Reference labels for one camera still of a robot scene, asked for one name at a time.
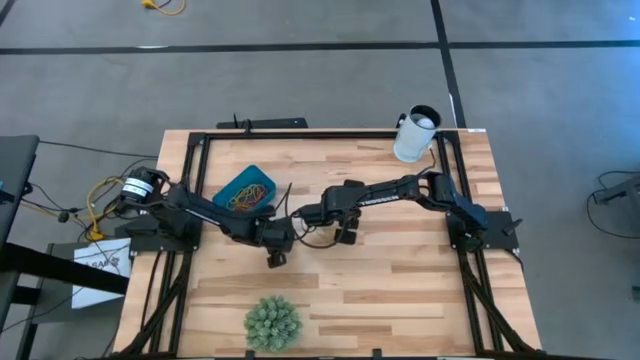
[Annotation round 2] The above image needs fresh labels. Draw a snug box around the black aluminium table frame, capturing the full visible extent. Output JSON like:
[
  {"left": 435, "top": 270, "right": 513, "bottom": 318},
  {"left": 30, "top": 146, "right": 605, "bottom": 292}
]
[{"left": 107, "top": 130, "right": 546, "bottom": 360}]

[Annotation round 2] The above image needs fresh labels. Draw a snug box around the black stand with cable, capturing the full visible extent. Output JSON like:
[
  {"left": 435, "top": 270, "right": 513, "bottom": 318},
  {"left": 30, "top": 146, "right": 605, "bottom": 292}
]
[{"left": 585, "top": 169, "right": 640, "bottom": 242}]

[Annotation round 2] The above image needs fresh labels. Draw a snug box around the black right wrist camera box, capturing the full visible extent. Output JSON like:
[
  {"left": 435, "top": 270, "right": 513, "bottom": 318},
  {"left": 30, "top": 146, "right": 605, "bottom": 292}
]
[{"left": 298, "top": 201, "right": 327, "bottom": 227}]

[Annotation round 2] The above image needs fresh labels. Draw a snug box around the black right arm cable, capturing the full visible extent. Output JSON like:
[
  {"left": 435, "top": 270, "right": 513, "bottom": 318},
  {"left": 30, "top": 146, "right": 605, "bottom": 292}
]
[{"left": 292, "top": 219, "right": 344, "bottom": 250}]

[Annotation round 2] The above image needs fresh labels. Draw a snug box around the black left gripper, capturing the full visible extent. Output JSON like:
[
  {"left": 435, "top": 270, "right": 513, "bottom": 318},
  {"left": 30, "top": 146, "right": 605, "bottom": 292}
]
[{"left": 259, "top": 219, "right": 297, "bottom": 270}]

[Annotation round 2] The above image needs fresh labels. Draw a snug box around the yellow cable bundle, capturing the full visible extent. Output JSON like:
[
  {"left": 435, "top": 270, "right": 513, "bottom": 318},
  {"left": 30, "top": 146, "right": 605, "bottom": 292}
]
[{"left": 86, "top": 175, "right": 126, "bottom": 242}]

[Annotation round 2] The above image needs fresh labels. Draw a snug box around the artificial green potted plant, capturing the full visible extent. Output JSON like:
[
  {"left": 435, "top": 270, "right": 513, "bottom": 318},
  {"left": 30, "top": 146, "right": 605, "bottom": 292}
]
[{"left": 243, "top": 294, "right": 304, "bottom": 353}]

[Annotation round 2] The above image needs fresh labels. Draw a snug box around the yellow floor cable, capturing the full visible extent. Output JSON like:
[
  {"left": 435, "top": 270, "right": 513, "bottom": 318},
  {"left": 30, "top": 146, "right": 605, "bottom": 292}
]
[{"left": 141, "top": 0, "right": 187, "bottom": 17}]

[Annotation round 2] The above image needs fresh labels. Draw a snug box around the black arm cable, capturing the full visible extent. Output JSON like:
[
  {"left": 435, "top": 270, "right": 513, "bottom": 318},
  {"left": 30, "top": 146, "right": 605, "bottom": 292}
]
[
  {"left": 292, "top": 219, "right": 344, "bottom": 250},
  {"left": 273, "top": 182, "right": 296, "bottom": 221}
]

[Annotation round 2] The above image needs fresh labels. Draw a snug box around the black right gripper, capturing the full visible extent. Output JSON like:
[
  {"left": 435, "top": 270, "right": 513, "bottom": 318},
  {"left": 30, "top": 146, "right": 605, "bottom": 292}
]
[{"left": 321, "top": 178, "right": 366, "bottom": 247}]

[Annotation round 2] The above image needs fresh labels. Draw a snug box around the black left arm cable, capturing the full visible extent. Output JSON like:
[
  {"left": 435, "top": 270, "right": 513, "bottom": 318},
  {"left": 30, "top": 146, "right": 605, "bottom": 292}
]
[{"left": 273, "top": 182, "right": 296, "bottom": 221}]

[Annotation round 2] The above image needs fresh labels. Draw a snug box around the black side table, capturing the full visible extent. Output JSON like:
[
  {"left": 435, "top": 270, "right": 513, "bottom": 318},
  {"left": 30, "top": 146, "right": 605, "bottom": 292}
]
[{"left": 0, "top": 134, "right": 130, "bottom": 360}]

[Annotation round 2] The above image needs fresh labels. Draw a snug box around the teal plastic bin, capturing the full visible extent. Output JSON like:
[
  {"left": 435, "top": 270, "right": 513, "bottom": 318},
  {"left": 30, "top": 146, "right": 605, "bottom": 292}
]
[{"left": 211, "top": 164, "right": 278, "bottom": 215}]

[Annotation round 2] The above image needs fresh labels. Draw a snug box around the white paper sheet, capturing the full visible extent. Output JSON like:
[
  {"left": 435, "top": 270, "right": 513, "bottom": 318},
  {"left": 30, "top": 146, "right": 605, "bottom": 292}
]
[{"left": 71, "top": 238, "right": 134, "bottom": 310}]

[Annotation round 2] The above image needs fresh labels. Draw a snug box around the white cylinder in bracket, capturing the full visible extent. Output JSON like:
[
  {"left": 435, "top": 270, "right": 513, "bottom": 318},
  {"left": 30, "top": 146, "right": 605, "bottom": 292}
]
[{"left": 393, "top": 104, "right": 444, "bottom": 164}]

